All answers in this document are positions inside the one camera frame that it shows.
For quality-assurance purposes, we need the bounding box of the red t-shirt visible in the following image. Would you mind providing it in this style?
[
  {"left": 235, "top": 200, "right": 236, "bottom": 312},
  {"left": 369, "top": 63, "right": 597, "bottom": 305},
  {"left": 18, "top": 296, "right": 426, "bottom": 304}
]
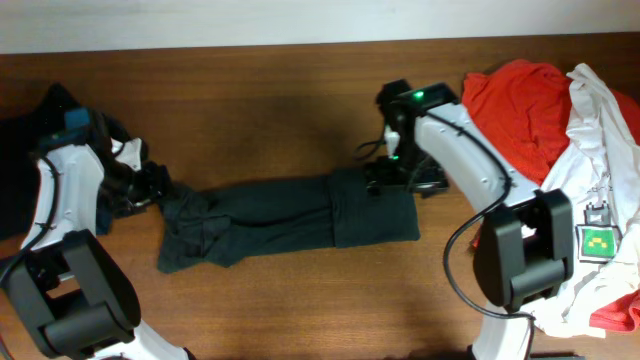
[{"left": 462, "top": 60, "right": 639, "bottom": 333}]

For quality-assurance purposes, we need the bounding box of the black t-shirt white lettering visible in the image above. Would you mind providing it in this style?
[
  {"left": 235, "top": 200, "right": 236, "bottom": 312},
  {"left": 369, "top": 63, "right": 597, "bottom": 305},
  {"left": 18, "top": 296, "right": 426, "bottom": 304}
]
[{"left": 157, "top": 168, "right": 420, "bottom": 274}]

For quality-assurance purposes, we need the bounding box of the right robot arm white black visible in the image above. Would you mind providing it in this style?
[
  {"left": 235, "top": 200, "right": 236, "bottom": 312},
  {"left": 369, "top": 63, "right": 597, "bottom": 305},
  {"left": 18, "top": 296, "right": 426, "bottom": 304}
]
[{"left": 365, "top": 79, "right": 575, "bottom": 359}]

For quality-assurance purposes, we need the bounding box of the white t-shirt pixel print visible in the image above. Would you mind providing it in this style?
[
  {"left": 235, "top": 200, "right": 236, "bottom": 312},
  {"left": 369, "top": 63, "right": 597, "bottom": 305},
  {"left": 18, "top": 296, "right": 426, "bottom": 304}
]
[{"left": 524, "top": 64, "right": 639, "bottom": 338}]

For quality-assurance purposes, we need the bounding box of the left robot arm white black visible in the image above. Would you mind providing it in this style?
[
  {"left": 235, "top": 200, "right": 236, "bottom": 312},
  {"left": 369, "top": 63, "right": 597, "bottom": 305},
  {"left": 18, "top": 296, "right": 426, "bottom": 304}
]
[{"left": 1, "top": 108, "right": 193, "bottom": 360}]

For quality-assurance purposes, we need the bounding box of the folded navy blue garment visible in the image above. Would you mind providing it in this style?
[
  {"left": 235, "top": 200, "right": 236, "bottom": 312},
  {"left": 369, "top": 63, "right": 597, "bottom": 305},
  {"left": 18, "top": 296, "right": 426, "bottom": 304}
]
[{"left": 96, "top": 205, "right": 113, "bottom": 236}]

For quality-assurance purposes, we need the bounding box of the folded black garment stack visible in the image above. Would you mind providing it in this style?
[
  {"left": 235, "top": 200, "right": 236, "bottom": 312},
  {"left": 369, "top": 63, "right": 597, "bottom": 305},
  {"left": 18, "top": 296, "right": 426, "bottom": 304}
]
[{"left": 0, "top": 82, "right": 131, "bottom": 241}]

